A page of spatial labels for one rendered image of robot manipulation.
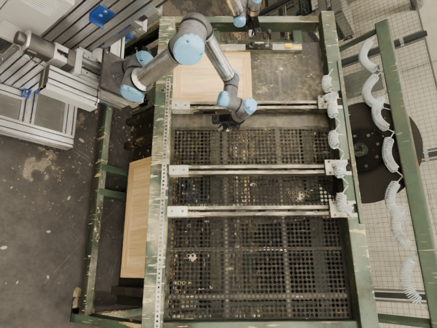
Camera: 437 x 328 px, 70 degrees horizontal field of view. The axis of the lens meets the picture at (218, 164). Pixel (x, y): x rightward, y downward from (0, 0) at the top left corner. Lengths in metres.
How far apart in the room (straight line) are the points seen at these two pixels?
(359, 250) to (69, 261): 2.00
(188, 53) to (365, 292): 1.59
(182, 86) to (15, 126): 1.11
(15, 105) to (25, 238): 0.88
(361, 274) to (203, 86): 1.58
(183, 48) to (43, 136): 1.40
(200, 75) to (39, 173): 1.36
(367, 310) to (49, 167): 2.30
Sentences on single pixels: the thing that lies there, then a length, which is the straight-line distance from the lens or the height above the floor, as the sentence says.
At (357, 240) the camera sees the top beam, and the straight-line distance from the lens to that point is 2.09.
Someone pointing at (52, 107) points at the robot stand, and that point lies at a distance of 2.55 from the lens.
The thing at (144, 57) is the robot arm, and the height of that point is 1.27.
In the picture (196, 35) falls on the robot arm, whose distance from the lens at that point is 1.31.
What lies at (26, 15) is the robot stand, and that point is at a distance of 1.73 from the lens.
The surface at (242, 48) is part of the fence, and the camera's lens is 2.49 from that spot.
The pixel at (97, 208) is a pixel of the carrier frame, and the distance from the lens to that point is 2.59.
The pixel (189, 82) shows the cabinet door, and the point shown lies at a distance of 2.36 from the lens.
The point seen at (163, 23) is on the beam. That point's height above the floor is 0.84.
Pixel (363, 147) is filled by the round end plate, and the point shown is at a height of 1.88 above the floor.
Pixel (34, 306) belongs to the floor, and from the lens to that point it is 2.60.
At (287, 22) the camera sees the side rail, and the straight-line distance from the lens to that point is 2.68.
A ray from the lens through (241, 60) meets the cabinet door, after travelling 2.46.
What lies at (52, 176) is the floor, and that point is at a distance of 2.65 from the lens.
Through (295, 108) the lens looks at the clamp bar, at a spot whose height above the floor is 1.60.
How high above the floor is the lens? 2.35
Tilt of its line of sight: 35 degrees down
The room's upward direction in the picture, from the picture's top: 77 degrees clockwise
